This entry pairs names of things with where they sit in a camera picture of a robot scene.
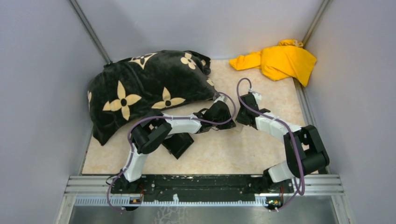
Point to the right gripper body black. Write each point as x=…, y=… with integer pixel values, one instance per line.
x=240, y=116

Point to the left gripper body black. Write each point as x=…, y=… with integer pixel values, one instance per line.
x=225, y=118

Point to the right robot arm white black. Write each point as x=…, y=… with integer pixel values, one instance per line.
x=304, y=149

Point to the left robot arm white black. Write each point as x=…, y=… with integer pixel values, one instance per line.
x=172, y=132

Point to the black card tray box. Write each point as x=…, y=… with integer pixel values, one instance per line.
x=178, y=143

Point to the yellow cloth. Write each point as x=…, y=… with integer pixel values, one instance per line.
x=287, y=59

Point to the black floral plush pillow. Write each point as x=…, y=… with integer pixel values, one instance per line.
x=128, y=89

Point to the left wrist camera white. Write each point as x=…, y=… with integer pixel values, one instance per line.
x=221, y=98

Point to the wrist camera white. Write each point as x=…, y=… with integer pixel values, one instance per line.
x=221, y=98
x=257, y=96

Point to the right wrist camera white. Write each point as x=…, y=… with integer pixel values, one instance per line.
x=257, y=96

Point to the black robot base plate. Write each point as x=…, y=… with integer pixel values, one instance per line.
x=120, y=186

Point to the aluminium front rail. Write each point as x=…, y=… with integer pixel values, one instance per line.
x=315, y=185

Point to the white toothed cable strip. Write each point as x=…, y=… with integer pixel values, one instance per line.
x=126, y=201

